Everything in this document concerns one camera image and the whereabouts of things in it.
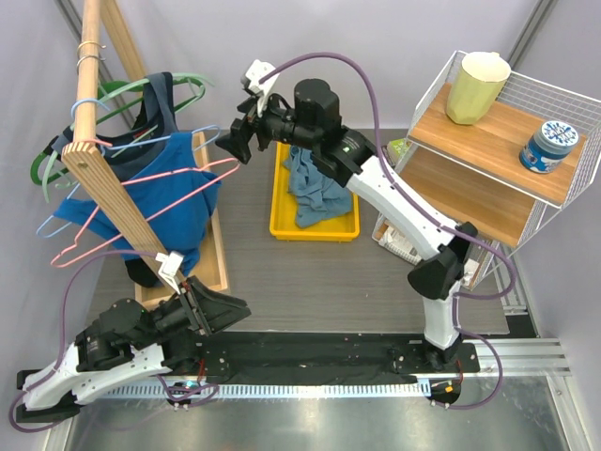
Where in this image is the pink wire hanger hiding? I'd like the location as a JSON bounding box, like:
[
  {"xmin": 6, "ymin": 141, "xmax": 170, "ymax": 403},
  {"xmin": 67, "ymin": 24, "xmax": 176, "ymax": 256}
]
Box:
[{"xmin": 50, "ymin": 138, "xmax": 241, "ymax": 269}]

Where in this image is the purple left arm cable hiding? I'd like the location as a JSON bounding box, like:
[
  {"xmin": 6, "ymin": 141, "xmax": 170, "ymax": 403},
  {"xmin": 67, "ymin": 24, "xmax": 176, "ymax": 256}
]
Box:
[{"xmin": 8, "ymin": 248, "xmax": 222, "ymax": 433}]

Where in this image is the wooden clothes rack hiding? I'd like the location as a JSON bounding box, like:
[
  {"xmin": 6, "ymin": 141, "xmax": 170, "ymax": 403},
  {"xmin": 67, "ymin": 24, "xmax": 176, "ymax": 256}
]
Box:
[{"xmin": 62, "ymin": 0, "xmax": 230, "ymax": 308}]

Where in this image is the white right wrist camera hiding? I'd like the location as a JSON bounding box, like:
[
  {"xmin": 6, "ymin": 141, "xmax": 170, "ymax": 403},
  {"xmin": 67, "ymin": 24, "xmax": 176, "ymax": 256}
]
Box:
[{"xmin": 241, "ymin": 59, "xmax": 279, "ymax": 117}]

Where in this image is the green box on shelf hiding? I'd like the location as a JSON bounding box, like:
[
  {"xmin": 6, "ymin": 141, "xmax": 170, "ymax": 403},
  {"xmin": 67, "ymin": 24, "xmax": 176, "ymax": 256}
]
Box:
[{"xmin": 383, "ymin": 138, "xmax": 410, "ymax": 167}]

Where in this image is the blue lidded jar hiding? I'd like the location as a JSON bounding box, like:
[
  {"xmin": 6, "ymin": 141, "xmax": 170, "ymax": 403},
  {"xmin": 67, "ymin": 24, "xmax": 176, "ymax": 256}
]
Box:
[{"xmin": 518, "ymin": 120, "xmax": 580, "ymax": 174}]

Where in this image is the slotted metal rail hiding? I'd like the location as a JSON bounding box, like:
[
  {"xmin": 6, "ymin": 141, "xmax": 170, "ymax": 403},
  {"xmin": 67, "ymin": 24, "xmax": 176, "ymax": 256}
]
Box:
[{"xmin": 100, "ymin": 379, "xmax": 431, "ymax": 400}]

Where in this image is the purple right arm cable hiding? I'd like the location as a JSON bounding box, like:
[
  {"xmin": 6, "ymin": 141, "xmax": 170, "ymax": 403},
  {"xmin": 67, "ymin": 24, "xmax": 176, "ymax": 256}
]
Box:
[{"xmin": 260, "ymin": 51, "xmax": 517, "ymax": 410}]

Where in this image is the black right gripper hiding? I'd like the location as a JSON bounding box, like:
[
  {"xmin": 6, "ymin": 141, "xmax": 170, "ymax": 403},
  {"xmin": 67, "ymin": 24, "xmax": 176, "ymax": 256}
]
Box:
[{"xmin": 214, "ymin": 87, "xmax": 316, "ymax": 166}]

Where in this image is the yellow plastic tray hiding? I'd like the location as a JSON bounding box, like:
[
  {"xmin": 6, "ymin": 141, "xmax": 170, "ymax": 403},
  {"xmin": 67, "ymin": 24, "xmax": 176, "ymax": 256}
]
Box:
[{"xmin": 270, "ymin": 143, "xmax": 361, "ymax": 242}]

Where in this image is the light blue wire hanger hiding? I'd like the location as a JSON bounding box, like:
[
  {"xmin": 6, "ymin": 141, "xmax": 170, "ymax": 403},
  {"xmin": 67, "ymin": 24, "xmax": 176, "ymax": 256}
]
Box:
[{"xmin": 37, "ymin": 98, "xmax": 222, "ymax": 239}]

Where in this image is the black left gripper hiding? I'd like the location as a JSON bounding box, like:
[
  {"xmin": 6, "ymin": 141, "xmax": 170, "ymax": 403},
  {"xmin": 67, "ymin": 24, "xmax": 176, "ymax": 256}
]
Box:
[{"xmin": 133, "ymin": 274, "xmax": 253, "ymax": 350}]

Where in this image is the mint green hanger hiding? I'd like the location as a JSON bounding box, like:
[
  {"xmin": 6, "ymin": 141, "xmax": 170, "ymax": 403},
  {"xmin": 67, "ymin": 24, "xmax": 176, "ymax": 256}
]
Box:
[{"xmin": 41, "ymin": 70, "xmax": 216, "ymax": 204}]

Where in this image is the white wire wooden shelf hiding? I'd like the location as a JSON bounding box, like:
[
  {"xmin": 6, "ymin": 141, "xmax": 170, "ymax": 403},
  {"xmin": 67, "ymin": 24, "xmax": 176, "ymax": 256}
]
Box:
[{"xmin": 373, "ymin": 49, "xmax": 601, "ymax": 288}]

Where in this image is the dark navy tank top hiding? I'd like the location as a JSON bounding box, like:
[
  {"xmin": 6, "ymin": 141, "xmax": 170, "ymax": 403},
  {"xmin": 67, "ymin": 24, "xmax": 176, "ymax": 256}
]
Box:
[{"xmin": 49, "ymin": 70, "xmax": 182, "ymax": 178}]

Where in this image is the light blue tank top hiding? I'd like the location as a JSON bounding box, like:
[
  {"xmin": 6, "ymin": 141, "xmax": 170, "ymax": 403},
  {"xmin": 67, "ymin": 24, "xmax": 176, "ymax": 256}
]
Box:
[{"xmin": 283, "ymin": 146, "xmax": 353, "ymax": 228}]

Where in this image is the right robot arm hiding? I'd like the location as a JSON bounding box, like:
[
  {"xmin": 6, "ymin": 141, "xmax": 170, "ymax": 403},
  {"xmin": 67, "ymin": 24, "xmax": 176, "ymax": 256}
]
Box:
[{"xmin": 216, "ymin": 77, "xmax": 477, "ymax": 371}]

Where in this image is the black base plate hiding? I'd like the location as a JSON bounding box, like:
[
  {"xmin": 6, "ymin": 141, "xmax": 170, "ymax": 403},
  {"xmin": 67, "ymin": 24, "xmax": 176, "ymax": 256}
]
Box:
[{"xmin": 168, "ymin": 332, "xmax": 481, "ymax": 386}]

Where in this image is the pale green mug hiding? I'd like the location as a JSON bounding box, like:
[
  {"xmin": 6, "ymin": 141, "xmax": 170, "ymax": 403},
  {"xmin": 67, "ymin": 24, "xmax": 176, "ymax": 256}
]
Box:
[{"xmin": 445, "ymin": 52, "xmax": 512, "ymax": 125}]

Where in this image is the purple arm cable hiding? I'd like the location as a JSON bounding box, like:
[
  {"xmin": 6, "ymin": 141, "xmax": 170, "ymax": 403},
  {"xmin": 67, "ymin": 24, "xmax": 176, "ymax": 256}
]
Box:
[
  {"xmin": 260, "ymin": 51, "xmax": 517, "ymax": 410},
  {"xmin": 8, "ymin": 248, "xmax": 222, "ymax": 433}
]

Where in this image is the royal blue tank top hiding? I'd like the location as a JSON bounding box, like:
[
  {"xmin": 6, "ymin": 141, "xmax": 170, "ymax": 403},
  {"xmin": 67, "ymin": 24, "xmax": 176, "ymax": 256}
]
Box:
[{"xmin": 52, "ymin": 131, "xmax": 222, "ymax": 278}]

